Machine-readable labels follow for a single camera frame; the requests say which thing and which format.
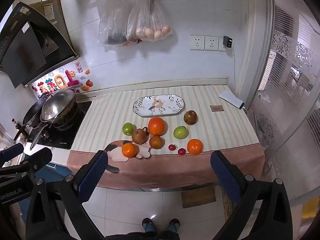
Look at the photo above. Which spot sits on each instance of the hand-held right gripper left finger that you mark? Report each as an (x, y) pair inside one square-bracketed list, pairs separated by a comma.
[(93, 172)]

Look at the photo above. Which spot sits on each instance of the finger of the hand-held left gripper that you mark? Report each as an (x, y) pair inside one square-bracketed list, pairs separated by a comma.
[(12, 150), (37, 158)]

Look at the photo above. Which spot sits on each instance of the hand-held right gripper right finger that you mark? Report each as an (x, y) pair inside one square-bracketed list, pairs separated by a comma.
[(223, 172)]

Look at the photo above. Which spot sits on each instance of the small orange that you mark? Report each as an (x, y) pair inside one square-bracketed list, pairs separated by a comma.
[(129, 150), (195, 146)]

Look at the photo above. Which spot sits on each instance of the red cherry tomato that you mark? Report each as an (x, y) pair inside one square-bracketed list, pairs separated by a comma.
[(181, 151), (172, 147)]

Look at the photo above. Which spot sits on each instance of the green apple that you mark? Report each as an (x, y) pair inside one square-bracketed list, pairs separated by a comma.
[(180, 132), (128, 129)]

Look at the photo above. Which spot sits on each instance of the brown pear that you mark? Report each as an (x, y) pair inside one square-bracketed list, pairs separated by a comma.
[(156, 142), (140, 136), (190, 117)]

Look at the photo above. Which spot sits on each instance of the large orange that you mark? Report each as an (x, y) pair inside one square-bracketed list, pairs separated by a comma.
[(156, 126)]

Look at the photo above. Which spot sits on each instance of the floral ceramic plate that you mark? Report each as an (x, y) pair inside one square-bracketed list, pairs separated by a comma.
[(159, 105)]

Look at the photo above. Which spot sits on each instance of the blue cabinet door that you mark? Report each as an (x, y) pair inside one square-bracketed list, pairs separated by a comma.
[(53, 172)]

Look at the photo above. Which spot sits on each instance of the dark sauce bottle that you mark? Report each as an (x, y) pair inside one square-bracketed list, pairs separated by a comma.
[(18, 126)]

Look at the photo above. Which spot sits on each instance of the brown cardboard piece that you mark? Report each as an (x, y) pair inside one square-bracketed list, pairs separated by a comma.
[(198, 196)]

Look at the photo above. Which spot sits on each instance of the striped cat print tablecloth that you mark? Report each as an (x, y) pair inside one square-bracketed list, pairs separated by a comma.
[(220, 135)]

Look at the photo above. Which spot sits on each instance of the black frying pan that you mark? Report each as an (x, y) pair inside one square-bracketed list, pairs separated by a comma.
[(31, 116)]

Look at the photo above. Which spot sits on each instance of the glass wok lid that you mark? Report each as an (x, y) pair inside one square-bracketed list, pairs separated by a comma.
[(58, 103)]

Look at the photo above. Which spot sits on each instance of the brown square label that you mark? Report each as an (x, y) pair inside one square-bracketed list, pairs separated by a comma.
[(216, 108)]

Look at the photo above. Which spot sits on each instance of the blue slipper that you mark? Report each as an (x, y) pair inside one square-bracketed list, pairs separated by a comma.
[(173, 225), (148, 225)]

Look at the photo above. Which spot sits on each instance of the black range hood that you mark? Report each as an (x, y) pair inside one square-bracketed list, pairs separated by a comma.
[(30, 47)]

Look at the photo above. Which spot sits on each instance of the patterned glass sliding door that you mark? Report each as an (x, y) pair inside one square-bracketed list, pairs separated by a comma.
[(287, 67)]

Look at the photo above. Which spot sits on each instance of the black charger plug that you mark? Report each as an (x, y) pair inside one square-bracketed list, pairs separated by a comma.
[(228, 42)]

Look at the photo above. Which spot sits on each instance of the clear plastic bag dark contents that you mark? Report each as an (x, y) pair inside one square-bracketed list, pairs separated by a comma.
[(112, 22)]

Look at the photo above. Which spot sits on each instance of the pile of eggs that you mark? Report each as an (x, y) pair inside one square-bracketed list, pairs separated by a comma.
[(153, 32)]

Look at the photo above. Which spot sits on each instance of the clear plastic bag of eggs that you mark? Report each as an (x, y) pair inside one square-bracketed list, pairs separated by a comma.
[(147, 20)]

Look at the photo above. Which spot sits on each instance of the colourful letter wall sticker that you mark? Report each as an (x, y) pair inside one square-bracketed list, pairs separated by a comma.
[(57, 82)]

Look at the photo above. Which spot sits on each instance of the red apple wall sticker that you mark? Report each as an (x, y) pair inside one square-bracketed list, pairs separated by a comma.
[(88, 82)]

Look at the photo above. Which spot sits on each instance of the red square wall sticker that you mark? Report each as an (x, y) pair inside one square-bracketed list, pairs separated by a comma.
[(78, 66)]

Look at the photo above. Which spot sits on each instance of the white wall socket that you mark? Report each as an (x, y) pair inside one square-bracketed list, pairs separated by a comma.
[(222, 45), (197, 42), (211, 43)]

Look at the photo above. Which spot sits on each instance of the stainless steel hood duct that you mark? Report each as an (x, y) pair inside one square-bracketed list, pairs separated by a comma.
[(53, 17)]

